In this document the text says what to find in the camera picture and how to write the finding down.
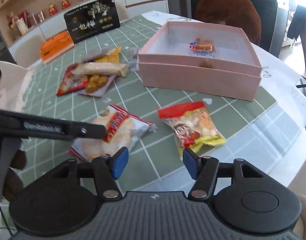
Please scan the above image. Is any green grid tablecloth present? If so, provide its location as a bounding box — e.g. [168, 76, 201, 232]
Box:
[20, 12, 306, 192]

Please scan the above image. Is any black plum snack bag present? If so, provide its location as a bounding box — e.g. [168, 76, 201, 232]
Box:
[64, 0, 120, 44]

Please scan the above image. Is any orange gift box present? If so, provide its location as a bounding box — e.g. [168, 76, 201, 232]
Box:
[40, 31, 75, 64]

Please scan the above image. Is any brown chestnut snack pack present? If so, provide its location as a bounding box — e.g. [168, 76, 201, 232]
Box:
[77, 74, 116, 98]

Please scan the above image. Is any red chicken snack pouch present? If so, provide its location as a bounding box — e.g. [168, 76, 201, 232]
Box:
[56, 63, 88, 96]

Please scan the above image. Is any brown plush chair back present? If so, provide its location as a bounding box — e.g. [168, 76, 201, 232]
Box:
[195, 0, 261, 45]

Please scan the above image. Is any rice cracker snack pack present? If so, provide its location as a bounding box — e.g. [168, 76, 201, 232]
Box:
[69, 104, 157, 162]

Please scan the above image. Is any pink cardboard box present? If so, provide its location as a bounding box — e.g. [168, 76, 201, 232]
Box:
[138, 21, 262, 101]

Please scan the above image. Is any red doll figurine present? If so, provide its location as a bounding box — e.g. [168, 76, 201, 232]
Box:
[49, 3, 58, 16]
[62, 0, 71, 9]

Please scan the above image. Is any red yellow milk-ball snack bag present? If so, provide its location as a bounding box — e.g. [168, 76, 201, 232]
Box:
[158, 101, 226, 158]

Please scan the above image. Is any small sausage snack pack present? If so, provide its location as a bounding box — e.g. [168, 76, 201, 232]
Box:
[189, 38, 216, 53]

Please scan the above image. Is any yellow snack packet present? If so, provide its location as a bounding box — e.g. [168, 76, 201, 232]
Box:
[93, 47, 121, 63]

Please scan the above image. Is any long beige biscuit pack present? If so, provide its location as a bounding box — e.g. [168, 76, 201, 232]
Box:
[72, 62, 130, 77]

